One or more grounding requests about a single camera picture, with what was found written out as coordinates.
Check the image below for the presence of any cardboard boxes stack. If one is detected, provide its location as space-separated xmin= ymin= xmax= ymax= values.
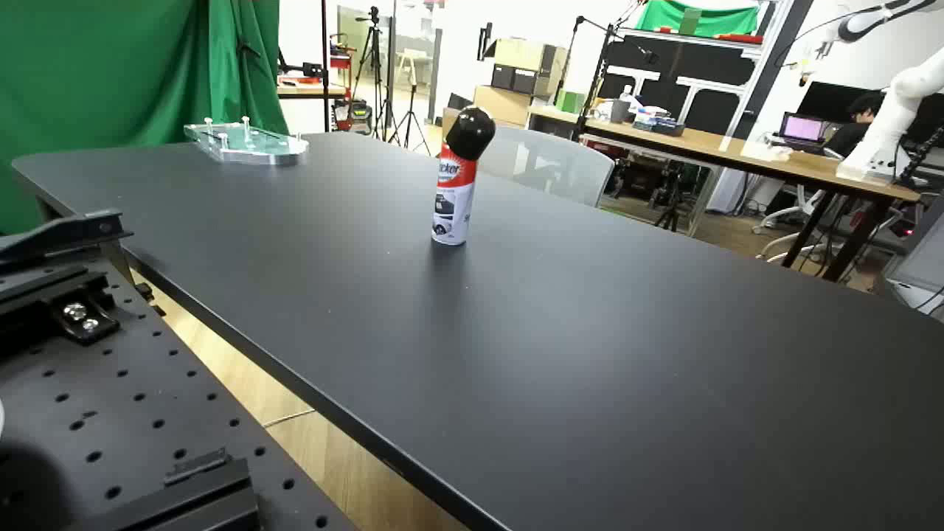
xmin=486 ymin=34 xmax=569 ymax=103

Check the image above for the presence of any dark monitor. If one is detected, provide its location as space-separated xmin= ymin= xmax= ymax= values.
xmin=793 ymin=80 xmax=887 ymax=133

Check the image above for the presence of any tall black tripod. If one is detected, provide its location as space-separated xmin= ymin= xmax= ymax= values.
xmin=383 ymin=0 xmax=436 ymax=157

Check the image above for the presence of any clear acrylic plate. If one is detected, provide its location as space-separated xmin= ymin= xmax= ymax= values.
xmin=181 ymin=115 xmax=312 ymax=167

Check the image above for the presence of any small black tripod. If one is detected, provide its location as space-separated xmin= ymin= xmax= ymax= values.
xmin=653 ymin=158 xmax=697 ymax=235

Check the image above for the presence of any black perforated breadboard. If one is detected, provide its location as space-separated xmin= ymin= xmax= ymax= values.
xmin=0 ymin=261 xmax=356 ymax=531

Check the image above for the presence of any black flat metal bar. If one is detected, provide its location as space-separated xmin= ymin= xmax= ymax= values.
xmin=57 ymin=449 xmax=266 ymax=531

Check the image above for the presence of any black metal clamp bracket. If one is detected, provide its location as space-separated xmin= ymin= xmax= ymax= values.
xmin=0 ymin=205 xmax=135 ymax=275

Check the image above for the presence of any long wooden desk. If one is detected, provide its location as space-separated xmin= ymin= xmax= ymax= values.
xmin=528 ymin=99 xmax=927 ymax=283

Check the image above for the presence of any black dome spray tin lid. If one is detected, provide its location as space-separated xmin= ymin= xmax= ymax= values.
xmin=442 ymin=103 xmax=499 ymax=165

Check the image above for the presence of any open laptop with purple screen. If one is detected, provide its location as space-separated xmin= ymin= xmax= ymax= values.
xmin=769 ymin=109 xmax=834 ymax=157

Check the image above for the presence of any grey panel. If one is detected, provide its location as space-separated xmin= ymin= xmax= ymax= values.
xmin=883 ymin=205 xmax=944 ymax=317

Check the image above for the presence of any green fabric backdrop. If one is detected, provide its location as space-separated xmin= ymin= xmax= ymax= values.
xmin=0 ymin=0 xmax=292 ymax=235

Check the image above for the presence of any grey chair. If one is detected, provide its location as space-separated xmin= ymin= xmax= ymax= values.
xmin=479 ymin=123 xmax=620 ymax=208

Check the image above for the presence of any green cloth on shelf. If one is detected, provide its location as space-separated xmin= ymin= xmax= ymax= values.
xmin=632 ymin=0 xmax=766 ymax=40

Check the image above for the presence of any red white spray tin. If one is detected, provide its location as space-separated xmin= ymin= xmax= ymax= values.
xmin=429 ymin=143 xmax=480 ymax=251

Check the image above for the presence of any black shelf rack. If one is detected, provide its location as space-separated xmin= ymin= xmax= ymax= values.
xmin=588 ymin=25 xmax=783 ymax=139

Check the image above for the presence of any black mount block with screws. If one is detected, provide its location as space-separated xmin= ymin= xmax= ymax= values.
xmin=0 ymin=269 xmax=125 ymax=347

